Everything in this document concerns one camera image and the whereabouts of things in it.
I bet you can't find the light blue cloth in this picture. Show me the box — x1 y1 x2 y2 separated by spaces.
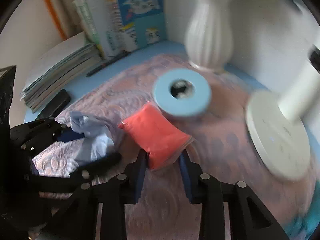
70 111 116 166

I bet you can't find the red soft pouch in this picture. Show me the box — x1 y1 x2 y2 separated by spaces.
118 102 193 170

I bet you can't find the white desk lamp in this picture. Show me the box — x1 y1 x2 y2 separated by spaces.
246 43 319 181

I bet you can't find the black remote control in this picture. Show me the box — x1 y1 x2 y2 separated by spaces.
36 89 71 120

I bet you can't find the light blue tape roll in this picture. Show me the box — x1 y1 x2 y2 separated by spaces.
152 68 212 119

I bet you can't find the stack of notebooks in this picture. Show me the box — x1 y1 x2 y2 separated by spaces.
21 32 102 113

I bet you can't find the black pen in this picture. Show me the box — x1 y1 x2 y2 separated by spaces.
86 51 131 77

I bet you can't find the white ribbed vase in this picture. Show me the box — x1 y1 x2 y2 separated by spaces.
184 0 233 73

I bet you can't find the blue children's book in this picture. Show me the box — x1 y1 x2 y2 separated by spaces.
114 0 167 52

